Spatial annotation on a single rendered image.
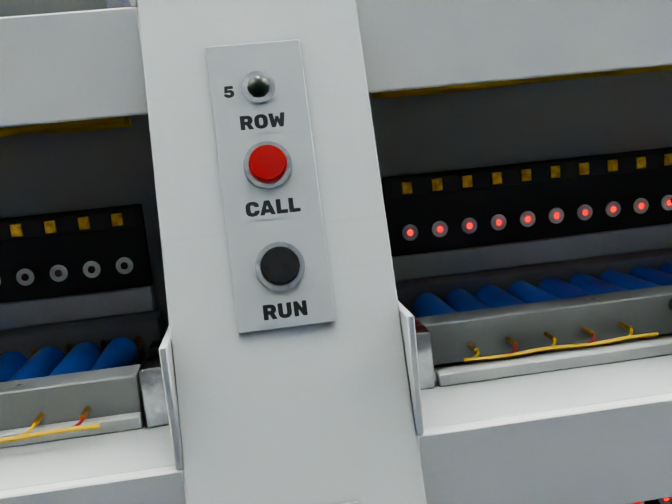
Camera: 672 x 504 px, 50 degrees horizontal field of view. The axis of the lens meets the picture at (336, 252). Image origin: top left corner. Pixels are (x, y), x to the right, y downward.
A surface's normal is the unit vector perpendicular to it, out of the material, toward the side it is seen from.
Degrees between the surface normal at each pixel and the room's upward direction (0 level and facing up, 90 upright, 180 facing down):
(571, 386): 16
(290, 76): 90
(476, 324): 107
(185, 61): 90
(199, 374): 90
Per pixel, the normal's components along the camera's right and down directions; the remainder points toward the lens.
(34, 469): -0.10, -0.98
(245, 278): 0.09, -0.15
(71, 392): 0.12, 0.14
